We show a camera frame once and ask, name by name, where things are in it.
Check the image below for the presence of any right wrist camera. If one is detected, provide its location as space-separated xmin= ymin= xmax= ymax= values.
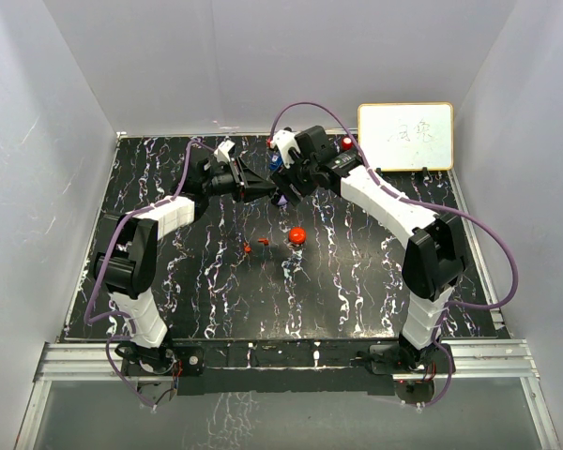
xmin=268 ymin=129 xmax=302 ymax=169

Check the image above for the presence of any orange earbud case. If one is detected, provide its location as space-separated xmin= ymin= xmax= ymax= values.
xmin=288 ymin=227 xmax=307 ymax=246

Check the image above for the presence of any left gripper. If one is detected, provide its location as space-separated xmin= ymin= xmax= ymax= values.
xmin=203 ymin=158 xmax=276 ymax=204

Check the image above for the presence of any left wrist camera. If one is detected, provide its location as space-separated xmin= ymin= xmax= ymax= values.
xmin=214 ymin=140 xmax=236 ymax=163

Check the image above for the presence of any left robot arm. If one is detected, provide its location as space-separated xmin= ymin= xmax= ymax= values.
xmin=84 ymin=154 xmax=276 ymax=374

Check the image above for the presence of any red black button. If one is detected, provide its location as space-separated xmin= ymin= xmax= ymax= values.
xmin=342 ymin=136 xmax=353 ymax=151

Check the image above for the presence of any white whiteboard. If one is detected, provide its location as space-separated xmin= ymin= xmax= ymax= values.
xmin=358 ymin=102 xmax=454 ymax=172

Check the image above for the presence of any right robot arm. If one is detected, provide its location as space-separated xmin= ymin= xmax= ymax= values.
xmin=267 ymin=126 xmax=468 ymax=372

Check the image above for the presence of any aluminium rail frame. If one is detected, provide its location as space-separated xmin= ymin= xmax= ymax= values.
xmin=15 ymin=337 xmax=559 ymax=449

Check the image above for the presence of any blue black tool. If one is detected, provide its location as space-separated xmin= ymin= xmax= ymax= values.
xmin=268 ymin=153 xmax=283 ymax=173

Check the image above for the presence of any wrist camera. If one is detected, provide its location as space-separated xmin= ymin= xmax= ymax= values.
xmin=214 ymin=140 xmax=236 ymax=163
xmin=268 ymin=129 xmax=302 ymax=169

